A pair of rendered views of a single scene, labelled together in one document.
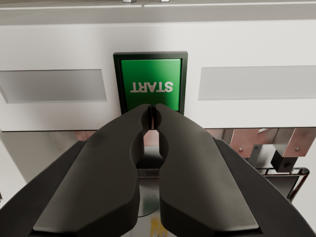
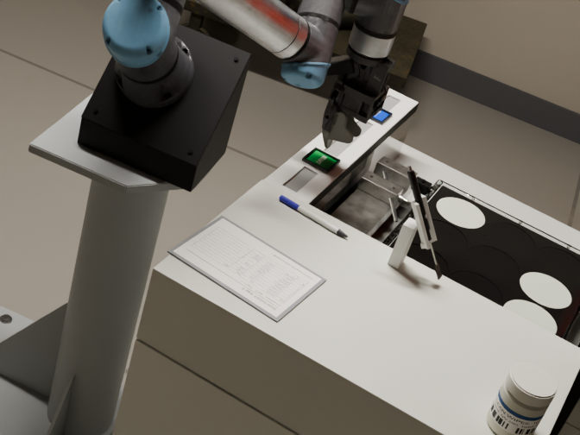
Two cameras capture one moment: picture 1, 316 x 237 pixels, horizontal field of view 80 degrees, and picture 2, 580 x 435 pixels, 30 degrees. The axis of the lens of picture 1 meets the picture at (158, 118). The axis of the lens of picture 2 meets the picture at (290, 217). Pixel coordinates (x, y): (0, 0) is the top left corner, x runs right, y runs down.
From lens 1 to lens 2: 196 cm
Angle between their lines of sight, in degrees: 71
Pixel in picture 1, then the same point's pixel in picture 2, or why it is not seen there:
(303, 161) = not seen: hidden behind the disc
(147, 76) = (316, 158)
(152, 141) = (366, 227)
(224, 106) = (344, 154)
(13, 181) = (337, 223)
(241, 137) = (381, 183)
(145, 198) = (421, 253)
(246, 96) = (344, 150)
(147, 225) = (466, 276)
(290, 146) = (403, 173)
